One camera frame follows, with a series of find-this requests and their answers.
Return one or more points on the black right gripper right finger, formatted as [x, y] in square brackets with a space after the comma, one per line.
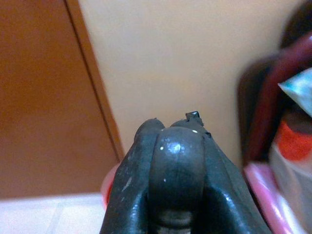
[226, 195]

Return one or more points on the brown wooden door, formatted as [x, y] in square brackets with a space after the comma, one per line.
[41, 102]

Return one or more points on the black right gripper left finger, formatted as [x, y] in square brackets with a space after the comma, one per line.
[131, 185]

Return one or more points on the white blue paper scrap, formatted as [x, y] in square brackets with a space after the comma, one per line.
[298, 89]

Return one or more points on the brown wooden door frame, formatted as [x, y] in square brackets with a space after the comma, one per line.
[97, 80]

